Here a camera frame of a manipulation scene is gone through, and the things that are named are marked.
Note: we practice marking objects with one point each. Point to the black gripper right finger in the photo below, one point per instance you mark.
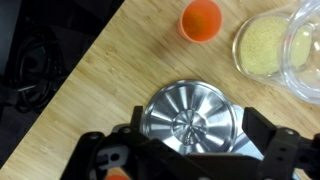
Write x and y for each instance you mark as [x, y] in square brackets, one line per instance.
[286, 153]

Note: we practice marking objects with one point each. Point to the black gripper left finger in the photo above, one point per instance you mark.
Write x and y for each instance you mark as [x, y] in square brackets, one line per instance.
[100, 156]

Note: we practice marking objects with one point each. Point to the steel pan lid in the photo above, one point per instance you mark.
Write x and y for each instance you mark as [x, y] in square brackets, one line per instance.
[190, 113]

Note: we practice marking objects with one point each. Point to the clear empty glass bowl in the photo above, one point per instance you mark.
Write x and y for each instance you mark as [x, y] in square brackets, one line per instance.
[305, 66]

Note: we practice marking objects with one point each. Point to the glass bowl with yellow grains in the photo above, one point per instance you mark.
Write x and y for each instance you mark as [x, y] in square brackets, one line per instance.
[261, 46]

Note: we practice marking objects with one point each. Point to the orange plastic cup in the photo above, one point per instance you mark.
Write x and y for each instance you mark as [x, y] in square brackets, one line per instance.
[201, 20]

